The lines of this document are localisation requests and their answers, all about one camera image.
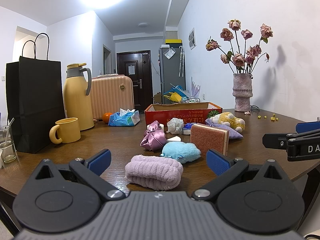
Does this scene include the yellow white sheep plush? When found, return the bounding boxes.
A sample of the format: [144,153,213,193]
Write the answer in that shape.
[209,112,246,133]

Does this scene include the light blue plush toy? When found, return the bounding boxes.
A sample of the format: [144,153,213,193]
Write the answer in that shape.
[160,141,201,164]

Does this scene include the pink textured vase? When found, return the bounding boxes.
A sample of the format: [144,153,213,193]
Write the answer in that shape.
[233,74,253,112]

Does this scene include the lavender drawstring bag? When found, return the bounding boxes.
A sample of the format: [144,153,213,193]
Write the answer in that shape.
[205,119,243,140]

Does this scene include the white round sponge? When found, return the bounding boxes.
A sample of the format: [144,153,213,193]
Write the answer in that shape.
[147,124,164,131]

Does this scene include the blue yellow bag pile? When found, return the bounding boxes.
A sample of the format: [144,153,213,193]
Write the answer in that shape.
[163,85,190,103]

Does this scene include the metal wire cart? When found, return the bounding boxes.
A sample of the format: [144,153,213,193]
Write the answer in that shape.
[180,96,200,103]

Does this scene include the blue pocket tissue pack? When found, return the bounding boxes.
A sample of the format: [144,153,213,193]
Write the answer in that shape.
[183,123,195,135]

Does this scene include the white wedge sponge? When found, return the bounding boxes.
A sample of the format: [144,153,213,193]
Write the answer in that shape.
[167,136,181,143]

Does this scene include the grey refrigerator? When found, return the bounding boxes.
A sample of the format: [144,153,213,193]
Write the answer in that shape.
[159,43,185,104]

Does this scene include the wall picture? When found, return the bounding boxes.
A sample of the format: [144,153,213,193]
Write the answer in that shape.
[188,28,196,50]

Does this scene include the orange fruit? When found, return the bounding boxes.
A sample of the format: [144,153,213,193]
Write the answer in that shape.
[102,112,112,124]

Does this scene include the black paper bag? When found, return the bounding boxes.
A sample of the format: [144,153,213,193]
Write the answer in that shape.
[5,32,66,155]

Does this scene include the purple feather decoration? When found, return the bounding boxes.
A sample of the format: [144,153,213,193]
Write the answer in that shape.
[191,77,201,98]

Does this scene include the lilac towel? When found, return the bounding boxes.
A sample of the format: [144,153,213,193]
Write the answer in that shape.
[125,155,183,191]

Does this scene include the yellow mug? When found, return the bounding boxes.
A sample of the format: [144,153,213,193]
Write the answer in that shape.
[49,118,81,144]

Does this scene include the blue tissue packet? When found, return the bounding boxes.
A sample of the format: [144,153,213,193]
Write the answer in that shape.
[108,108,140,127]

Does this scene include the yellow crumbs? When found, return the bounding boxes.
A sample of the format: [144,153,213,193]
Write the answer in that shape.
[257,113,279,121]

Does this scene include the red orange cardboard box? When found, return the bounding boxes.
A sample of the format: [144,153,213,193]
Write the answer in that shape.
[144,102,222,127]

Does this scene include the pink satin pouch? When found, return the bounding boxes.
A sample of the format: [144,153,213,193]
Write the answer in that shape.
[140,120,167,151]

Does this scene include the pink ribbed suitcase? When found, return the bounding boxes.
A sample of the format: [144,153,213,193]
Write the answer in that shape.
[90,74,135,120]

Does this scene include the dried pink roses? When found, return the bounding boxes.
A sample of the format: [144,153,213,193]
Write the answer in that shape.
[205,19,273,75]

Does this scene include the dark brown door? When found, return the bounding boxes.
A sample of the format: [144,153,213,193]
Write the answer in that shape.
[117,50,153,112]

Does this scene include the small cardboard box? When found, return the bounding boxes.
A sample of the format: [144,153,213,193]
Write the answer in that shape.
[153,92,162,104]

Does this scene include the yellow box on fridge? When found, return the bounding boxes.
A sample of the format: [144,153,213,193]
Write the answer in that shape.
[165,39,182,44]

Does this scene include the yellow thermos jug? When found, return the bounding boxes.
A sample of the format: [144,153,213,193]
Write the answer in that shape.
[63,63,94,131]

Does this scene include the glass cup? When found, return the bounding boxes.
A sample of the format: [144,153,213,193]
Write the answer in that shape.
[0,125,17,164]

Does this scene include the black glasses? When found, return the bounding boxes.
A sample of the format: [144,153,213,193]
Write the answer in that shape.
[251,105,260,112]

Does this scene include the white mesh bath pouf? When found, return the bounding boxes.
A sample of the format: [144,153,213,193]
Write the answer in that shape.
[167,118,184,135]

